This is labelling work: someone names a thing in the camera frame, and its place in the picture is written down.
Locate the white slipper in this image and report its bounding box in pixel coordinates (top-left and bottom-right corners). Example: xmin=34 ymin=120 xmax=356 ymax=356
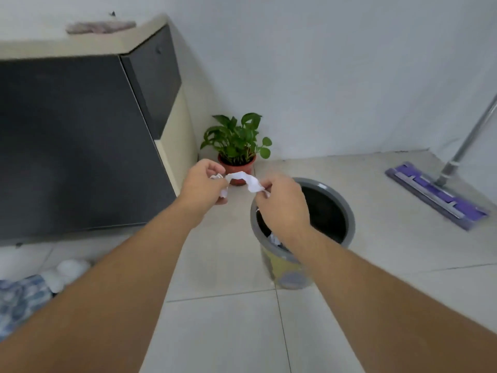
xmin=40 ymin=259 xmax=92 ymax=295

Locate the person's right hand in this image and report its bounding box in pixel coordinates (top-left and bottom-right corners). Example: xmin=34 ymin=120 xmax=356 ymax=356
xmin=255 ymin=174 xmax=311 ymax=241

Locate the green potted plant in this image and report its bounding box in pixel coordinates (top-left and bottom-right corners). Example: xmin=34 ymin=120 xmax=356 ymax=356
xmin=200 ymin=112 xmax=273 ymax=167

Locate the person's left hand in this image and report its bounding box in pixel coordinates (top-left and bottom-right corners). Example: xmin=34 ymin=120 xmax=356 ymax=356
xmin=177 ymin=159 xmax=230 ymax=222

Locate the blue patterned cloth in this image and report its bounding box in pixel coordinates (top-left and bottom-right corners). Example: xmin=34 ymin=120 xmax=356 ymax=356
xmin=0 ymin=274 xmax=53 ymax=340

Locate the grey round trash bin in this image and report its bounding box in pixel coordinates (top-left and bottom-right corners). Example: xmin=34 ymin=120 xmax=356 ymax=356
xmin=250 ymin=177 xmax=356 ymax=290

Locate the person's right forearm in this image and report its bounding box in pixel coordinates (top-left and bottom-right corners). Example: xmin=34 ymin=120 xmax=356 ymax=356
xmin=285 ymin=226 xmax=497 ymax=373

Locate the terracotta plant pot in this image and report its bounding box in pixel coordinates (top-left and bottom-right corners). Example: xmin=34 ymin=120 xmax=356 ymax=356
xmin=217 ymin=153 xmax=257 ymax=186

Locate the white paper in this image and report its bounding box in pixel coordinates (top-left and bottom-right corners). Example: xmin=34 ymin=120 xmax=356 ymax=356
xmin=210 ymin=171 xmax=271 ymax=199

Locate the purple flat mop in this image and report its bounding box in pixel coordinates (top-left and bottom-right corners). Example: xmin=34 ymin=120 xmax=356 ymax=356
xmin=385 ymin=94 xmax=497 ymax=231

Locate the pink cloth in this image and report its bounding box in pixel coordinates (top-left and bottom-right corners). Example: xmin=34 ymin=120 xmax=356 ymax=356
xmin=65 ymin=21 xmax=137 ymax=35

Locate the person's left forearm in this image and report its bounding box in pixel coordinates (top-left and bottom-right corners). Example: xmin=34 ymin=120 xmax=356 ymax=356
xmin=0 ymin=197 xmax=202 ymax=373

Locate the dark cabinet with beige top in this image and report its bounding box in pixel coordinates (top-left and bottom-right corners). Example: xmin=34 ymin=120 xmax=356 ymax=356
xmin=0 ymin=13 xmax=199 ymax=246

